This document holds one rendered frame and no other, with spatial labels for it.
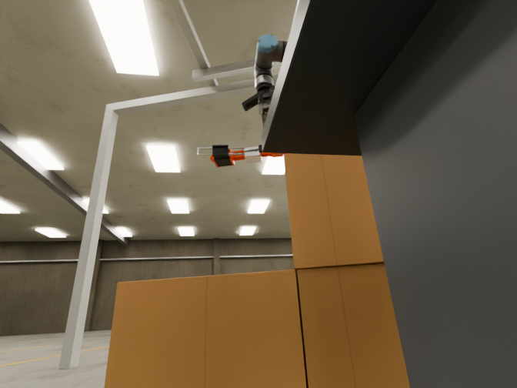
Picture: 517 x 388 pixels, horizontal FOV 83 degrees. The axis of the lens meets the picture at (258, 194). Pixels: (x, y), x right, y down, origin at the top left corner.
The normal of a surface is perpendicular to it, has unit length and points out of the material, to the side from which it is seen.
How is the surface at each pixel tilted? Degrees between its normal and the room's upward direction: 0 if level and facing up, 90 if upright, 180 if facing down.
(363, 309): 90
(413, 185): 90
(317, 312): 90
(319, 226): 90
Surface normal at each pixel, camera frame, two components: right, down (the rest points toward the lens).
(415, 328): -0.99, -0.01
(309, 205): -0.20, -0.36
